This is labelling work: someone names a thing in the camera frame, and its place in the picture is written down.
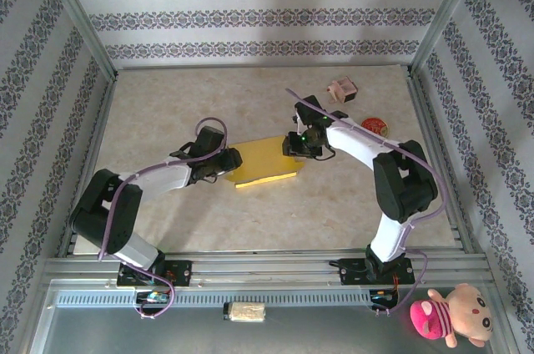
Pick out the grey sheet metal tray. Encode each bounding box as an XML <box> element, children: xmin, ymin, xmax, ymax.
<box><xmin>24</xmin><ymin>278</ymin><xmax>512</xmax><ymax>354</ymax></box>

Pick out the pink toy sharpener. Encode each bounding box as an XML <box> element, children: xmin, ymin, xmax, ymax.
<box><xmin>326</xmin><ymin>77</ymin><xmax>359</xmax><ymax>104</ymax></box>

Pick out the white and yellow paper box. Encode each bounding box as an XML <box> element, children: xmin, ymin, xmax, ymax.
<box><xmin>224</xmin><ymin>134</ymin><xmax>309</xmax><ymax>190</ymax></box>

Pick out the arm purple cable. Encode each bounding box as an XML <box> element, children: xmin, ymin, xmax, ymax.
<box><xmin>98</xmin><ymin>117</ymin><xmax>229</xmax><ymax>321</ymax></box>
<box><xmin>285</xmin><ymin>87</ymin><xmax>450</xmax><ymax>317</ymax></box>

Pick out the left aluminium side rail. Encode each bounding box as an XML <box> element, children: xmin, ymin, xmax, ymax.
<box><xmin>58</xmin><ymin>76</ymin><xmax>118</xmax><ymax>257</ymax></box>

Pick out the right aluminium frame post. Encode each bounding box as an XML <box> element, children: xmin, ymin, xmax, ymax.
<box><xmin>408</xmin><ymin>0</ymin><xmax>489</xmax><ymax>75</ymax></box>

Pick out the aluminium mounting rail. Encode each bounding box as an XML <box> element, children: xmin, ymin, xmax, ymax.
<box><xmin>41</xmin><ymin>250</ymin><xmax>489</xmax><ymax>288</ymax></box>

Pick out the red and gold round tin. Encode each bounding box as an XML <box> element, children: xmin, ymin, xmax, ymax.
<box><xmin>360</xmin><ymin>117</ymin><xmax>392</xmax><ymax>138</ymax></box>

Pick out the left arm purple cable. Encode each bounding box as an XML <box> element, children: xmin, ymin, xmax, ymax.
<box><xmin>98</xmin><ymin>117</ymin><xmax>229</xmax><ymax>321</ymax></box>

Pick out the left aluminium frame post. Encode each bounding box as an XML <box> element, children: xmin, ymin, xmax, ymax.
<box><xmin>35</xmin><ymin>0</ymin><xmax>120</xmax><ymax>79</ymax></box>

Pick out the pink plush pig toy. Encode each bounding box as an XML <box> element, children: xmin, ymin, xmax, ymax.
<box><xmin>409</xmin><ymin>282</ymin><xmax>495</xmax><ymax>349</ymax></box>

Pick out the aluminium back rail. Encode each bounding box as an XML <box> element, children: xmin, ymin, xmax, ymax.
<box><xmin>114</xmin><ymin>62</ymin><xmax>412</xmax><ymax>72</ymax></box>

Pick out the right aluminium side rail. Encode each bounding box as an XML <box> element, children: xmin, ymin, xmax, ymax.
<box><xmin>406</xmin><ymin>73</ymin><xmax>476</xmax><ymax>253</ymax></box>

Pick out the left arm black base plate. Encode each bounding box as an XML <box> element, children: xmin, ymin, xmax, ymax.
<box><xmin>116</xmin><ymin>260</ymin><xmax>194</xmax><ymax>288</ymax></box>

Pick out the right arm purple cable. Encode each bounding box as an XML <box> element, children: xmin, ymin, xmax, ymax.
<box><xmin>285</xmin><ymin>87</ymin><xmax>450</xmax><ymax>317</ymax></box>

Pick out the aluminium side rail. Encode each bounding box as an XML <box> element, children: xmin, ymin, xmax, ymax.
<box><xmin>58</xmin><ymin>76</ymin><xmax>118</xmax><ymax>257</ymax></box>
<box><xmin>406</xmin><ymin>73</ymin><xmax>476</xmax><ymax>253</ymax></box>

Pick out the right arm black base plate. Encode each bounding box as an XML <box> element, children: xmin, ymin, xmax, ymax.
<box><xmin>340</xmin><ymin>257</ymin><xmax>416</xmax><ymax>286</ymax></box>

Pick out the aluminium frame post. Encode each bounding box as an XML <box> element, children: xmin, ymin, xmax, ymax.
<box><xmin>408</xmin><ymin>0</ymin><xmax>489</xmax><ymax>75</ymax></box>
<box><xmin>35</xmin><ymin>0</ymin><xmax>120</xmax><ymax>79</ymax></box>

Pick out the grey slotted cable duct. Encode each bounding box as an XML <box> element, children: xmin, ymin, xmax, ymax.
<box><xmin>55</xmin><ymin>289</ymin><xmax>400</xmax><ymax>309</ymax></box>

